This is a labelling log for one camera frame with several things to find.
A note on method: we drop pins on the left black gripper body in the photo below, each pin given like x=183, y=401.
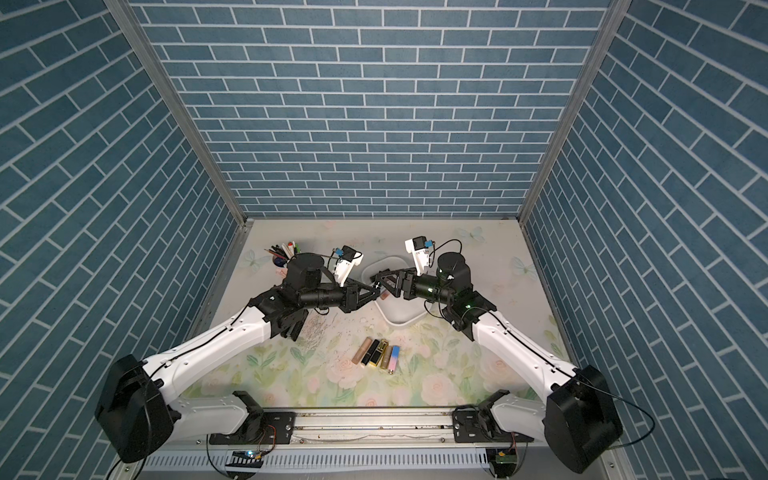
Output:
x=329, y=297

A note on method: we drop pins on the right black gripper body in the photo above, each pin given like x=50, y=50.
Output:
x=427, y=288

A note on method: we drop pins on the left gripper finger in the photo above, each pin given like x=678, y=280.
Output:
x=366, y=297
x=369, y=287

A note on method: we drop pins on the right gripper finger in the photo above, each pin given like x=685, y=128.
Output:
x=388, y=289
x=385, y=275

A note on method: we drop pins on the white plastic storage box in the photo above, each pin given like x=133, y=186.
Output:
x=396, y=311

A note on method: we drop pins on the brown beige lipstick tube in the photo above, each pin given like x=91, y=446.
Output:
x=362, y=350

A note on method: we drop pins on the black gold lipstick tube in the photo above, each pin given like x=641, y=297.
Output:
x=378, y=349

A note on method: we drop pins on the blue pink lipstick tube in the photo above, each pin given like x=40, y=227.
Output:
x=393, y=360

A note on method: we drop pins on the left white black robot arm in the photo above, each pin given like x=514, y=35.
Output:
x=204, y=354

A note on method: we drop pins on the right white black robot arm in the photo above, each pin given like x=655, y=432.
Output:
x=528, y=360

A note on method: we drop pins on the pens in bucket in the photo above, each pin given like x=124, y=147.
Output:
x=282, y=253

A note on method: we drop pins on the left green circuit board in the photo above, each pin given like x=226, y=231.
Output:
x=248, y=459

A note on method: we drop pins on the green circuit board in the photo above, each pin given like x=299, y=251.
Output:
x=502, y=464
x=248, y=459

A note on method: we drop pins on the right green circuit board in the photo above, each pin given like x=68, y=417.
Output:
x=502, y=464

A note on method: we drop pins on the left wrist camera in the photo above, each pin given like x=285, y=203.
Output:
x=347, y=259

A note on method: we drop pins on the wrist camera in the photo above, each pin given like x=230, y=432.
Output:
x=347, y=259
x=419, y=248

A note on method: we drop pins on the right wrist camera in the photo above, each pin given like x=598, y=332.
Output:
x=419, y=248

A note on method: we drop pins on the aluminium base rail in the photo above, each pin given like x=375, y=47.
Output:
x=452, y=424

